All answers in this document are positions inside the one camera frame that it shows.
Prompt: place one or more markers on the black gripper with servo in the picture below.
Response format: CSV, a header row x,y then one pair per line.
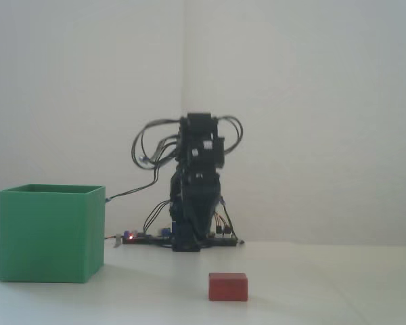
x,y
199,179

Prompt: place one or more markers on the red rectangular block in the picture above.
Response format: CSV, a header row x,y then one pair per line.
x,y
228,287

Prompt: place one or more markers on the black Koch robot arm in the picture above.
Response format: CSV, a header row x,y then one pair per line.
x,y
199,135

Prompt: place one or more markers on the green square plastic bin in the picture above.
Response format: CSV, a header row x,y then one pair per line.
x,y
40,237

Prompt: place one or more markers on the blue circuit board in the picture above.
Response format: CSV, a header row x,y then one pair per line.
x,y
164,233

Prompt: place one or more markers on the grey table clamp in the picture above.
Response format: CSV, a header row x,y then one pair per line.
x,y
117,241

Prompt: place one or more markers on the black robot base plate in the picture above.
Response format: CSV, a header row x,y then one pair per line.
x,y
145,240

